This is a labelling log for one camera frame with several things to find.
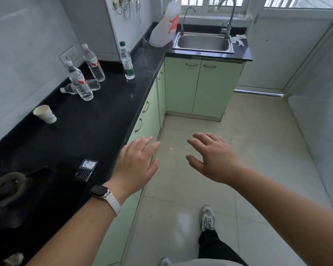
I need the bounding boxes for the metal door threshold rail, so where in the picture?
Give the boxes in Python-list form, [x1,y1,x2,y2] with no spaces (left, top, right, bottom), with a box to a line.
[234,89,285,98]

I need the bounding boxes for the black gas stove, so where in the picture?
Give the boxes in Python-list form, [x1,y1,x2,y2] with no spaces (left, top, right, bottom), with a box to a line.
[0,160,75,266]

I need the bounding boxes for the white balcony door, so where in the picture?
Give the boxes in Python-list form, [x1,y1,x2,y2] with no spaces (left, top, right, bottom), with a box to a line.
[234,0,333,97]

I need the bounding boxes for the crumpled white cloth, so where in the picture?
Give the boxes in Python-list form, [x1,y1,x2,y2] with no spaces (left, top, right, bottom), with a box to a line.
[229,34,248,47]

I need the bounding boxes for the person's right hand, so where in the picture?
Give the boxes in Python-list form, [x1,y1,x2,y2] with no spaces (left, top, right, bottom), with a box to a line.
[185,133,246,186]

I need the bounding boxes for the white red plastic bag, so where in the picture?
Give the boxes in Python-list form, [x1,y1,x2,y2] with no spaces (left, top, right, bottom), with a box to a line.
[149,0,182,48]

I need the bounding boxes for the smartwatch with white band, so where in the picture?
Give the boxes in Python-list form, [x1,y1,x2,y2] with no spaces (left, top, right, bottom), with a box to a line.
[89,185,121,217]

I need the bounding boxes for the red label water bottle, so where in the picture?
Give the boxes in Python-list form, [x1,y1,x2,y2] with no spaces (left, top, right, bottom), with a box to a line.
[64,60,94,102]
[81,43,106,82]
[60,79,101,95]

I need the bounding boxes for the stainless steel sink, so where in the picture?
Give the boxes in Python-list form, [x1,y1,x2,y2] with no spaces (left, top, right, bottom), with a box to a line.
[172,31,235,54]

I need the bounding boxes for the black countertop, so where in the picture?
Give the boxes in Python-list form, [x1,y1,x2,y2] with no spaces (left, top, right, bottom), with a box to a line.
[0,22,253,266]

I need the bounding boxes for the person's black trousers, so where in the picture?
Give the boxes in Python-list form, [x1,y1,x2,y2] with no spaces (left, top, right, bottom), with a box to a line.
[197,228,249,266]

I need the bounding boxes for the small thin faucet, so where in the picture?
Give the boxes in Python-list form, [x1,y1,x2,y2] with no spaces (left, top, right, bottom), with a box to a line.
[179,7,196,36]

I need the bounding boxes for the white paper cup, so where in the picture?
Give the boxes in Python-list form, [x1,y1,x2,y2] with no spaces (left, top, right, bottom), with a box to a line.
[33,105,57,125]

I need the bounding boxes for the white wall power outlet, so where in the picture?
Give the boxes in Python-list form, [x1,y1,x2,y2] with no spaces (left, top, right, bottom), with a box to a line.
[59,45,79,67]

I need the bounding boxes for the green cap water bottle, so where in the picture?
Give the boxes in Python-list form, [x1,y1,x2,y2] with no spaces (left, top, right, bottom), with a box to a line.
[119,41,136,80]

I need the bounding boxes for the person's grey shirt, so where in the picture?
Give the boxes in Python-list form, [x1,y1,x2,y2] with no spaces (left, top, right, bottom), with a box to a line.
[169,258,239,266]

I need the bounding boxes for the small black handheld device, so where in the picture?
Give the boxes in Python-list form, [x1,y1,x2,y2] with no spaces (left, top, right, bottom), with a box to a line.
[74,159,99,183]

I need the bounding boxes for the tall curved steel faucet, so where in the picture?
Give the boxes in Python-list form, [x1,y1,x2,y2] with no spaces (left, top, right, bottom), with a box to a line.
[217,0,237,39]

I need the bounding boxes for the person's left hand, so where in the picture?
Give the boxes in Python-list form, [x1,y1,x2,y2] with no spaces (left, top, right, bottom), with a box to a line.
[107,136,161,204]

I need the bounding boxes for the person's right forearm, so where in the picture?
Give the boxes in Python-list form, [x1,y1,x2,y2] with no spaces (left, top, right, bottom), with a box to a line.
[230,167,333,266]

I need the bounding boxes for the person's left forearm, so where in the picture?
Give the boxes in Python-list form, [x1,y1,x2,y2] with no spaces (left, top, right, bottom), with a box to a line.
[26,198,118,266]

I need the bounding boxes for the white framed window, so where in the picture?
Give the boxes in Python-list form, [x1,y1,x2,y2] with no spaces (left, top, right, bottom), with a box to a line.
[177,0,256,17]

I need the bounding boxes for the person's white right shoe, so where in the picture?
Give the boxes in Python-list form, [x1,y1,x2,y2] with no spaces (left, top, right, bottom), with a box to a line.
[200,205,216,232]

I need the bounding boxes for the beige tiled floor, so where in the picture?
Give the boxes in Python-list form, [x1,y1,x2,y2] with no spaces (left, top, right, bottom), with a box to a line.
[122,92,333,266]

